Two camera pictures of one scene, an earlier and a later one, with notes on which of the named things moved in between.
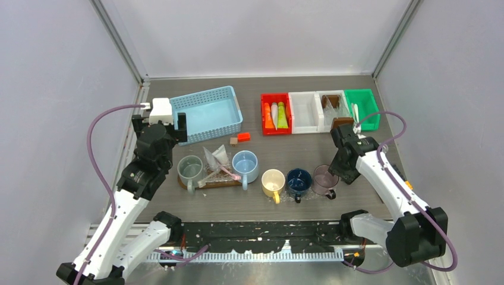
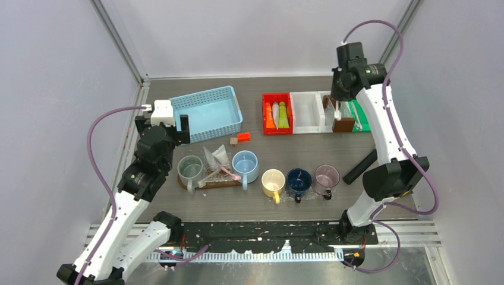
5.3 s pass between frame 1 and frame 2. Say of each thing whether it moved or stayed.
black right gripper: moved
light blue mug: stayed
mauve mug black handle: stayed
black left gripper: stayed
